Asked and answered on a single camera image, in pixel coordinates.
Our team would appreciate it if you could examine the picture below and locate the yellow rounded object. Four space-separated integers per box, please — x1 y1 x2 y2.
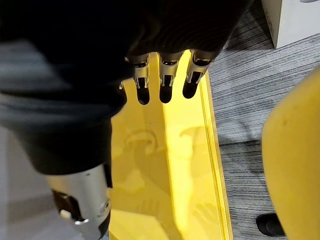
261 66 320 240

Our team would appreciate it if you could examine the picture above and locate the white cardboard box R1-A5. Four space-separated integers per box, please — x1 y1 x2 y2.
260 0 320 50

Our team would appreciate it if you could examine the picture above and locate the low yellow shelf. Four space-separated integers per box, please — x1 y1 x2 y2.
107 49 235 240

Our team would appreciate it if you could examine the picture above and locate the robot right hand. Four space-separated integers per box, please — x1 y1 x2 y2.
0 0 253 240

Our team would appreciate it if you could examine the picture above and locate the dark robot foot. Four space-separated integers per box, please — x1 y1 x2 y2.
255 213 286 238

